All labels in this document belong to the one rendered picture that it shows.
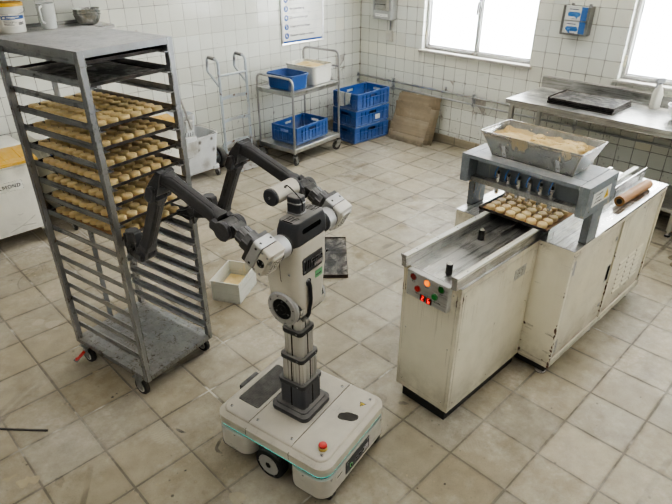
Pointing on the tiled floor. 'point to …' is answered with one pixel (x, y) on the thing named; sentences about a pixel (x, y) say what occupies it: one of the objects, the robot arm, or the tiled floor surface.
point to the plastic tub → (233, 282)
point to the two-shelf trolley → (294, 112)
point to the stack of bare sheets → (335, 258)
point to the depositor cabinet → (580, 273)
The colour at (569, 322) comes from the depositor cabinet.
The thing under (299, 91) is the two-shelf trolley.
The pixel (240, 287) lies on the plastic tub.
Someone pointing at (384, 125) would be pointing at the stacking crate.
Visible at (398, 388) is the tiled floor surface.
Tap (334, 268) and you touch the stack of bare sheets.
